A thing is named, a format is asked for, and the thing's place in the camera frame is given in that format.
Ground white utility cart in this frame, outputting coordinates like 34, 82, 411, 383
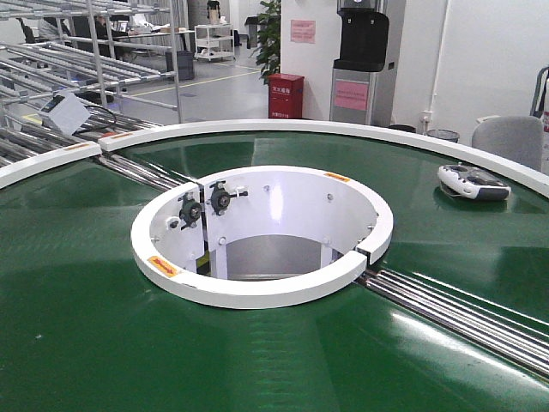
194, 24, 235, 62

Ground white grey remote controller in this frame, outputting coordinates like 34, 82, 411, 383
437, 164, 511, 201

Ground black bearing mount left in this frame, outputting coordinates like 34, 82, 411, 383
179, 192, 202, 230

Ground white inner conveyor ring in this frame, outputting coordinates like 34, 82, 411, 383
130, 165, 395, 311

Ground steel rollers left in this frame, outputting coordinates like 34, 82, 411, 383
94, 154, 194, 191

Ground white outer conveyor rail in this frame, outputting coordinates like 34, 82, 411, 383
99, 118, 548, 197

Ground steel rollers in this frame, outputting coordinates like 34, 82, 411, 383
94, 154, 194, 191
355, 270, 548, 379

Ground wire mesh waste bin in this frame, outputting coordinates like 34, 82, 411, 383
426, 129, 460, 142

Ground metal roller rack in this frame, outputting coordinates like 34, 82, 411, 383
0, 0, 184, 168

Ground red fire extinguisher cabinet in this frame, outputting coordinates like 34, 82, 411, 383
268, 73, 305, 119

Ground white outer rail left segment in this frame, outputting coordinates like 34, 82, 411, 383
0, 142, 102, 189

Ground black bearing mount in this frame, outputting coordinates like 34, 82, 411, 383
208, 180, 249, 215
179, 192, 202, 230

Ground black silver water dispenser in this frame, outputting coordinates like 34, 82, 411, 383
329, 0, 407, 127

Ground grey control box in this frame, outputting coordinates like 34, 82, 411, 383
38, 91, 91, 136

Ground green potted plant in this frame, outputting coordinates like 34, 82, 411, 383
256, 0, 282, 85

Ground grey office chair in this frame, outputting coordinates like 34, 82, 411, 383
471, 116, 544, 172

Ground steel rollers right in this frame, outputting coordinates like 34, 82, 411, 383
355, 270, 548, 379

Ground pink wall notice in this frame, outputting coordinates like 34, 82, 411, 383
290, 19, 316, 44

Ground black bearing mount right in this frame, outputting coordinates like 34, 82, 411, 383
208, 180, 249, 215

